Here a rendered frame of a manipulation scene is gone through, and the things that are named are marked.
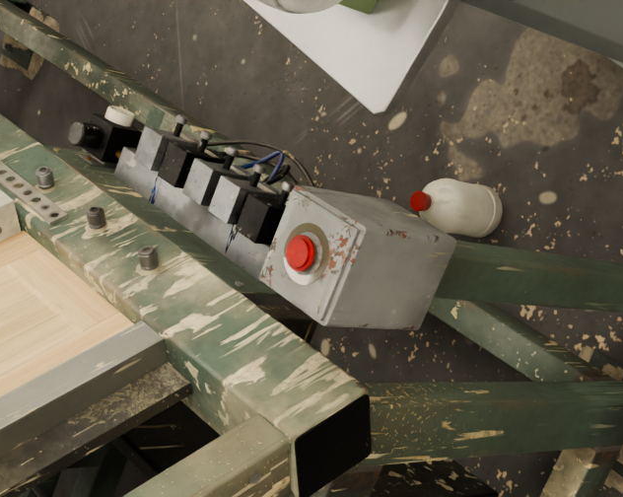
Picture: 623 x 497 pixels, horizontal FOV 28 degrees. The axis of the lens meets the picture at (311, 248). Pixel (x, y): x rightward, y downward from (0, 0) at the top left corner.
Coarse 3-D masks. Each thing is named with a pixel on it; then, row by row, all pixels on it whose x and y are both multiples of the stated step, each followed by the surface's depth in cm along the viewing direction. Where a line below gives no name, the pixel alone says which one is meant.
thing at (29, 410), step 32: (96, 352) 152; (128, 352) 152; (160, 352) 155; (32, 384) 149; (64, 384) 148; (96, 384) 150; (128, 384) 153; (0, 416) 144; (32, 416) 145; (64, 416) 149; (0, 448) 144
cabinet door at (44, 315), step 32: (0, 256) 173; (32, 256) 173; (0, 288) 168; (32, 288) 167; (64, 288) 167; (0, 320) 162; (32, 320) 162; (64, 320) 161; (96, 320) 161; (128, 320) 160; (0, 352) 157; (32, 352) 157; (64, 352) 156; (0, 384) 152
